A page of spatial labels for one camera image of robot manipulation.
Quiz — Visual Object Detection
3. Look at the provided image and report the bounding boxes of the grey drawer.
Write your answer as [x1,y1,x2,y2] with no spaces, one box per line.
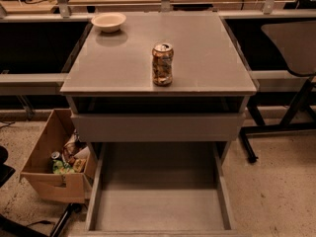
[71,142,251,237]
[71,114,245,142]

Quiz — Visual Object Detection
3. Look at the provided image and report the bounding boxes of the grey drawer cabinet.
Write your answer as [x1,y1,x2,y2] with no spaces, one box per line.
[61,12,256,158]

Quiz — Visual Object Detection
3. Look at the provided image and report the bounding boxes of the grey top drawer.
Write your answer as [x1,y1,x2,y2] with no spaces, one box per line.
[71,114,245,142]

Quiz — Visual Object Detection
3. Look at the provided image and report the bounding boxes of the crumpled soda can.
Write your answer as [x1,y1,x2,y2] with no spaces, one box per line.
[152,42,174,86]

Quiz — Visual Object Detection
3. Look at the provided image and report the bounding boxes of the yellow snack packet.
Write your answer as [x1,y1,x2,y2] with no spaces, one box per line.
[73,159,86,173]

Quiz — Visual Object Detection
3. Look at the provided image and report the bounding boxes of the white bowl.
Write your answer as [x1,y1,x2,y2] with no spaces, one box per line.
[91,13,126,33]

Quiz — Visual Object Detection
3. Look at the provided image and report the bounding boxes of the can in cardboard box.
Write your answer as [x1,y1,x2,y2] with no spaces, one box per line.
[50,151,61,160]

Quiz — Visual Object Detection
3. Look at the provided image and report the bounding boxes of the cardboard box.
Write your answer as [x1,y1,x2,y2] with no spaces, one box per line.
[21,109,97,203]

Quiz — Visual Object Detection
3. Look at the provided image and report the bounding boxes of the green snack bag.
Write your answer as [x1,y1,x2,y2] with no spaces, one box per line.
[52,160,75,175]

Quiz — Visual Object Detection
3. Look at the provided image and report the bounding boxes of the grey chair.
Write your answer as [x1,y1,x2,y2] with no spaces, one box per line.
[240,20,316,163]

